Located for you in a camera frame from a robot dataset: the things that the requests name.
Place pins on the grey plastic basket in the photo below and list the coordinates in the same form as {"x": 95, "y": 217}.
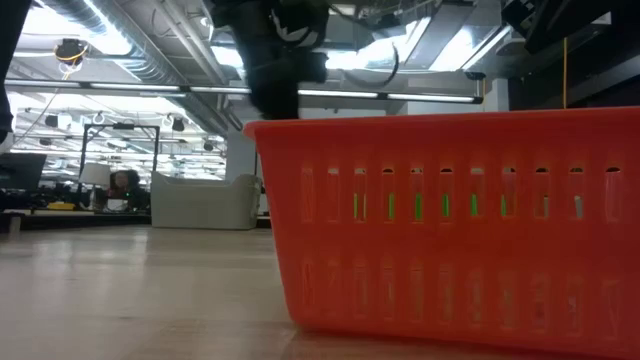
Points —
{"x": 205, "y": 205}

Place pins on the green plastic basket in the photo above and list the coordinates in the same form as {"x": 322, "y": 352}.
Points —
{"x": 418, "y": 206}

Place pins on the orange slotted plastic basket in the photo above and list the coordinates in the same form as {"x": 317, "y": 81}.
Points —
{"x": 450, "y": 260}

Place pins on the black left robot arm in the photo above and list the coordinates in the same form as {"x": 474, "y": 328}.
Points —
{"x": 10, "y": 50}

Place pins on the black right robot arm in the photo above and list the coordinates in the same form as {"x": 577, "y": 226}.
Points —
{"x": 550, "y": 20}

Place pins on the long ceiling light bar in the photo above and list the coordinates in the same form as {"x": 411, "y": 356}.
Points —
{"x": 340, "y": 94}

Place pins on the black ceiling spotlight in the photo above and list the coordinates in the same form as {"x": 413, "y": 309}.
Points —
{"x": 178, "y": 124}

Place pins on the person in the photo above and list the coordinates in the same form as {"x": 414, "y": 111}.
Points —
{"x": 132, "y": 181}

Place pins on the white lampshade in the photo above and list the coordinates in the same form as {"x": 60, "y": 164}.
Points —
{"x": 95, "y": 174}

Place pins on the yellow object on desk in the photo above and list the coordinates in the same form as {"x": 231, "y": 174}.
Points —
{"x": 61, "y": 205}

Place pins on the black monitor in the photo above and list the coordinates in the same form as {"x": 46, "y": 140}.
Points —
{"x": 22, "y": 171}

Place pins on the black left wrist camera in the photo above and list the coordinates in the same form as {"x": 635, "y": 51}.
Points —
{"x": 314, "y": 66}

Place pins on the black ceiling camera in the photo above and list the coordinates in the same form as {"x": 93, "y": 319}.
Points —
{"x": 475, "y": 76}

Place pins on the black aluminium table frame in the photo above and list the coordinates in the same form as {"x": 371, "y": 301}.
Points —
{"x": 75, "y": 222}

